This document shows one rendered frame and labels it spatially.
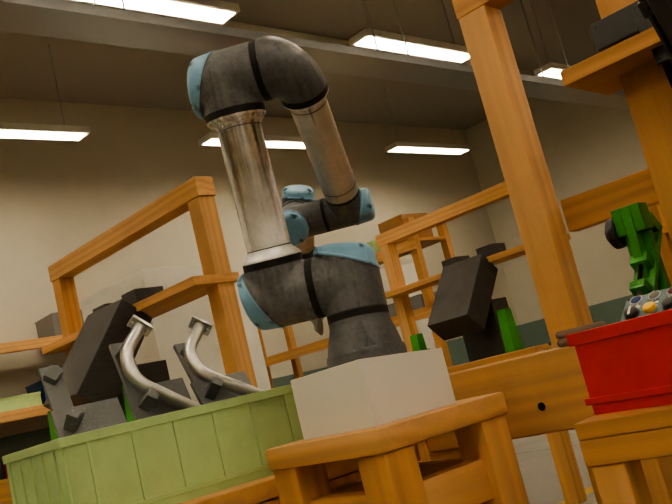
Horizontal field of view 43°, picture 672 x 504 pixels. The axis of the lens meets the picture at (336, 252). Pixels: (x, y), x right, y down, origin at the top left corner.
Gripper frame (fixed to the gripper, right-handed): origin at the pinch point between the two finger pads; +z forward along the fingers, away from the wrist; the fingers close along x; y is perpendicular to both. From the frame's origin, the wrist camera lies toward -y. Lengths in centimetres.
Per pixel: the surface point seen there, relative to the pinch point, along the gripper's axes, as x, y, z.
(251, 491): -21, -47, 10
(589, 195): -52, 65, -27
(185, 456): -7, -50, 6
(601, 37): -52, 56, -68
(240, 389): 5.8, -14.3, 11.2
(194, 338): 20.4, -12.7, 2.2
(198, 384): 15.7, -17.7, 11.0
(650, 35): -65, 48, -70
